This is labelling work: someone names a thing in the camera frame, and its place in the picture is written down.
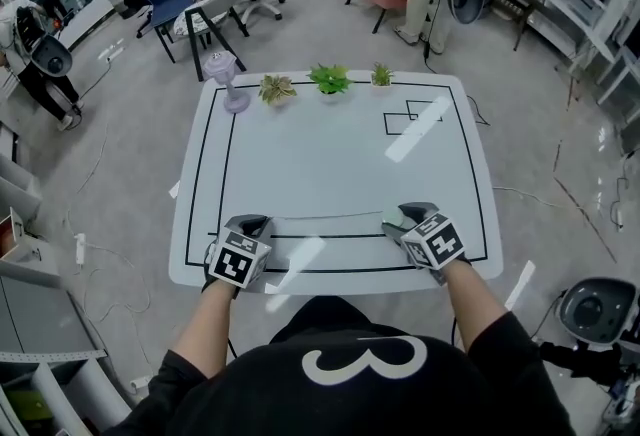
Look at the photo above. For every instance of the white metal shelf rack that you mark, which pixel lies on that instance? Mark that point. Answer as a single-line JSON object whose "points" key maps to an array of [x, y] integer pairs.
{"points": [[50, 356]]}

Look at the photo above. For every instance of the person's black printed T-shirt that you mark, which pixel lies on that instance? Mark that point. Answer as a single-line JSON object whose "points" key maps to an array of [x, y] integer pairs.
{"points": [[250, 399]]}

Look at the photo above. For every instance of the grey cabinet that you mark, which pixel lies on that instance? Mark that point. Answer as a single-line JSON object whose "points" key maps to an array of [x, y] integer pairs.
{"points": [[40, 319]]}

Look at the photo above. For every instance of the variegated potted plant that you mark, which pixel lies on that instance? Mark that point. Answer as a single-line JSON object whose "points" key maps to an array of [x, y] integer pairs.
{"points": [[276, 90]]}

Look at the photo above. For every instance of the white low cabinet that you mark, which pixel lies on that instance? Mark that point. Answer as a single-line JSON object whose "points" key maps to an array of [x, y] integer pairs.
{"points": [[85, 16]]}

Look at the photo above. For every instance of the person's left forearm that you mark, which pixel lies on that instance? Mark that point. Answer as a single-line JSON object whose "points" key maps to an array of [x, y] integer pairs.
{"points": [[205, 329]]}

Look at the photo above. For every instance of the white cubby shelf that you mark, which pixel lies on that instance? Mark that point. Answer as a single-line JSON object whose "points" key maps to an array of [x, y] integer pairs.
{"points": [[20, 194]]}

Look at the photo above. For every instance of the person's right forearm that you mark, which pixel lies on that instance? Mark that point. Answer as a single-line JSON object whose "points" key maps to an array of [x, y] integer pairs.
{"points": [[475, 304]]}

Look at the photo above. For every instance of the white shelving unit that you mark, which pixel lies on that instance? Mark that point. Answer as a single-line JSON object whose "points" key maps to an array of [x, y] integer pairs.
{"points": [[575, 9]]}

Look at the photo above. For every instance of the leafy green potted plant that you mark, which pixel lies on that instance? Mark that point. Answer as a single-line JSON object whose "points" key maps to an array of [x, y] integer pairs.
{"points": [[330, 79]]}

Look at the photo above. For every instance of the small grassy potted plant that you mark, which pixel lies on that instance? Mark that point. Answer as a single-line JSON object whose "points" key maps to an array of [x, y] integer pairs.
{"points": [[382, 75]]}

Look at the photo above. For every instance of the white power strip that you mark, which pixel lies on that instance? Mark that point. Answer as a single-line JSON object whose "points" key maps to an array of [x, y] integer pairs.
{"points": [[80, 249], [115, 55]]}

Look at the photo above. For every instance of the wooden open box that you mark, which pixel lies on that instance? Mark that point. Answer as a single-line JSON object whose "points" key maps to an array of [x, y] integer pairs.
{"points": [[7, 239]]}

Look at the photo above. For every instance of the black stool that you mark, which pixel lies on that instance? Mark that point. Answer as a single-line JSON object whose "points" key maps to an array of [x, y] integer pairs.
{"points": [[510, 6]]}

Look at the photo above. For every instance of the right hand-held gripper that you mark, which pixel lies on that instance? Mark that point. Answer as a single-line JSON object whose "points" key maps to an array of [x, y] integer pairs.
{"points": [[435, 244]]}

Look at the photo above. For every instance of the white waste bin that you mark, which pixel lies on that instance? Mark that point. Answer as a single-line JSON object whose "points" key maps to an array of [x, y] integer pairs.
{"points": [[116, 3]]}

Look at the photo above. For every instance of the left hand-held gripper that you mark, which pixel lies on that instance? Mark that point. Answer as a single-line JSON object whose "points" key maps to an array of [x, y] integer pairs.
{"points": [[235, 259]]}

